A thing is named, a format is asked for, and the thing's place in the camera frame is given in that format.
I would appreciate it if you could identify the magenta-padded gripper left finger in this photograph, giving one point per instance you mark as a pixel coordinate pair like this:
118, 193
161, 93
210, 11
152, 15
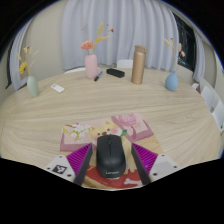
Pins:
78, 159

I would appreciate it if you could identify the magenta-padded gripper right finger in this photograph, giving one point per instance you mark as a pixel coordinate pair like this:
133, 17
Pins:
146, 159

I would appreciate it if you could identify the black computer mouse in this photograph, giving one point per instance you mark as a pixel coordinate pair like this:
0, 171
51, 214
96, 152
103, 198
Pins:
111, 156

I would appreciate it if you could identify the white remote control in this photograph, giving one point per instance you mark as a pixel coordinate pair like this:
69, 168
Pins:
57, 88

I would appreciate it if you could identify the blue vase with dried flowers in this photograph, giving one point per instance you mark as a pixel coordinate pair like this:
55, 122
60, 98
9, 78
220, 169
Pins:
171, 82

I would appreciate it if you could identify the white chair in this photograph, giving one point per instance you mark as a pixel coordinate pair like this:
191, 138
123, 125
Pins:
125, 64
75, 70
208, 98
219, 116

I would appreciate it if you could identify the dark marker pen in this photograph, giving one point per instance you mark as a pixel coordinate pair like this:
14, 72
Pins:
98, 76

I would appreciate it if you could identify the green vase with yellow flowers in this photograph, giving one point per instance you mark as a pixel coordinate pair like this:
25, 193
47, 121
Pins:
32, 86

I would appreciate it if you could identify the small black box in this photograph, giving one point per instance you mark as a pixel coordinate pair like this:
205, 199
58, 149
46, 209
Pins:
115, 73

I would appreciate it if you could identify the gold thermos bottle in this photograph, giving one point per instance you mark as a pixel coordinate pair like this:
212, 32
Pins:
138, 66

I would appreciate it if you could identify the pink vase with orange flowers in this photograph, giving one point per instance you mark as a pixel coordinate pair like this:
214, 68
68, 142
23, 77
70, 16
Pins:
91, 66

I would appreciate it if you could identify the dark window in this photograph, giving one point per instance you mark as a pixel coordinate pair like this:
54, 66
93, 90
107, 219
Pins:
8, 78
186, 43

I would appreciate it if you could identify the white curtain strip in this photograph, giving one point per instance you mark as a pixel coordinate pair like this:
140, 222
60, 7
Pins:
199, 60

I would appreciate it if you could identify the narrow white curtain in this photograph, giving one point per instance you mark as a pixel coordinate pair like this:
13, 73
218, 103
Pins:
16, 56

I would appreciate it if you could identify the wide white curtain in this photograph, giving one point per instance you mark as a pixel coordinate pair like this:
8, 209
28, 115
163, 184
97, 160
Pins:
126, 30

